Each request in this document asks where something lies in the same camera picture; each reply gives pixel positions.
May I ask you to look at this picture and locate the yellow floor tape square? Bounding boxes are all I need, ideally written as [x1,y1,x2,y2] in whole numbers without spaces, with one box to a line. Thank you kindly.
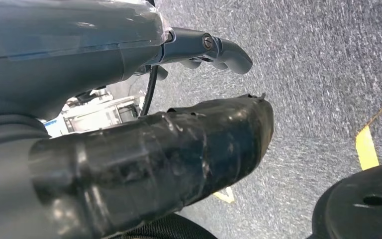
[212,85,382,204]

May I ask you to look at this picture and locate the black round disc with holes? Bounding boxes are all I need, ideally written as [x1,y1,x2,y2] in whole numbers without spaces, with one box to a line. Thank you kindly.
[306,160,382,239]

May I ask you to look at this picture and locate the black left hand cable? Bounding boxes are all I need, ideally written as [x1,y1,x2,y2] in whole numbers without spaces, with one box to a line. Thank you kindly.
[139,65,159,117]

